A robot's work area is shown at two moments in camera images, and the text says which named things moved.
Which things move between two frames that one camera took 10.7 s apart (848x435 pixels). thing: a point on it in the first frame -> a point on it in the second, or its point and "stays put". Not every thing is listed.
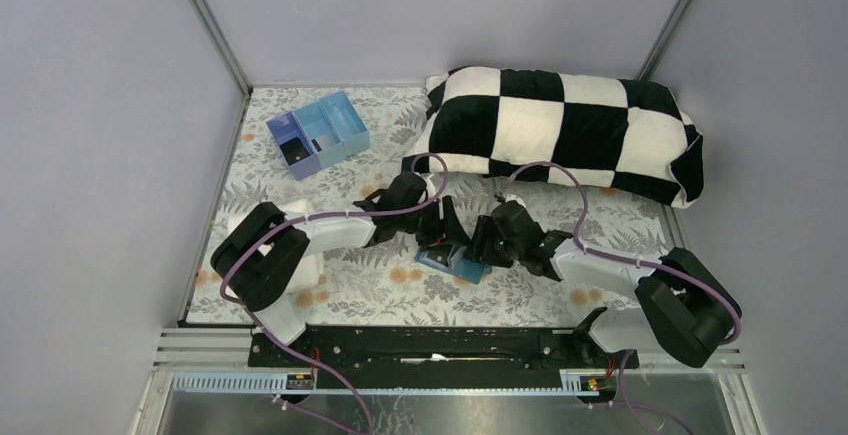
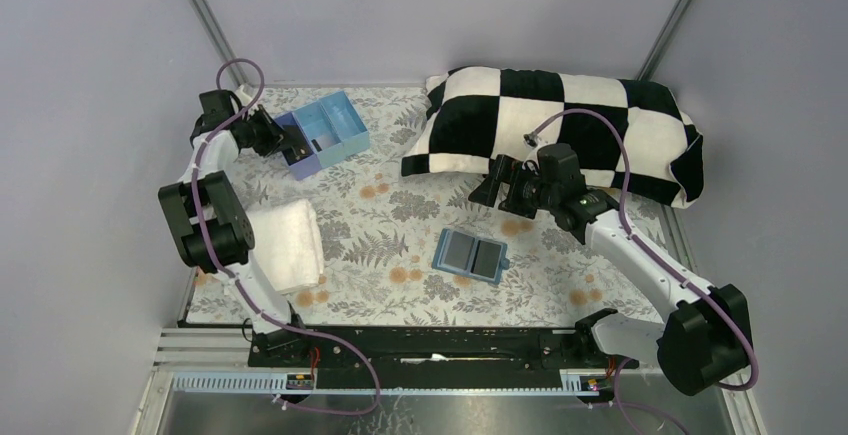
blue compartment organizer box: [319, 134] stays put
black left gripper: [433, 225] -> [274, 138]
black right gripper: [488, 242] -> [506, 179]
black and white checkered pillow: [552, 126] stays put
